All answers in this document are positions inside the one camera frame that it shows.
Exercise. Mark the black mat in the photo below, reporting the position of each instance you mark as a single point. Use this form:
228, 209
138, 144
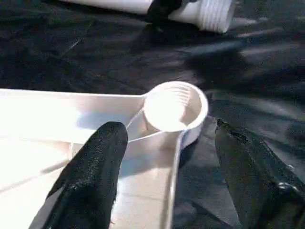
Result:
95, 59

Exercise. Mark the white plastic table leg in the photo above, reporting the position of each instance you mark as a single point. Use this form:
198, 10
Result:
209, 14

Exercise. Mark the white plastic table top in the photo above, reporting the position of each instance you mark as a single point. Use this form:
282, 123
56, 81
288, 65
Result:
47, 112

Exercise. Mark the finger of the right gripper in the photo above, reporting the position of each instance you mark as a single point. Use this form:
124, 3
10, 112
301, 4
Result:
164, 9

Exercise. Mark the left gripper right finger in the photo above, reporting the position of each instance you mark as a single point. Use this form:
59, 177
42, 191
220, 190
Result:
257, 186

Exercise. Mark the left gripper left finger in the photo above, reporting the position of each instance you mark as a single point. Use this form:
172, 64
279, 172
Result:
90, 181

